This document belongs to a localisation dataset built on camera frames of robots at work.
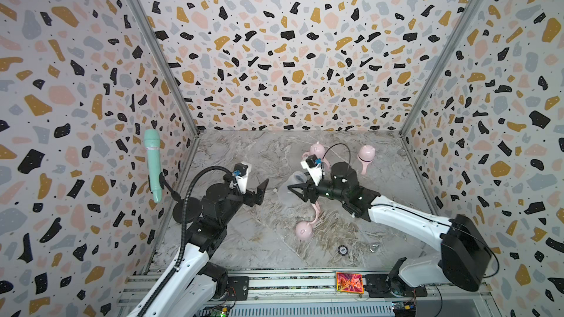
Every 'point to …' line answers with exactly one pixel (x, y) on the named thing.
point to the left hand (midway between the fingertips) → (262, 175)
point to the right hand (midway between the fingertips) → (298, 182)
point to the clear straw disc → (291, 212)
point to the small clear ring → (374, 247)
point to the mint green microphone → (152, 143)
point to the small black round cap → (343, 250)
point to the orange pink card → (349, 282)
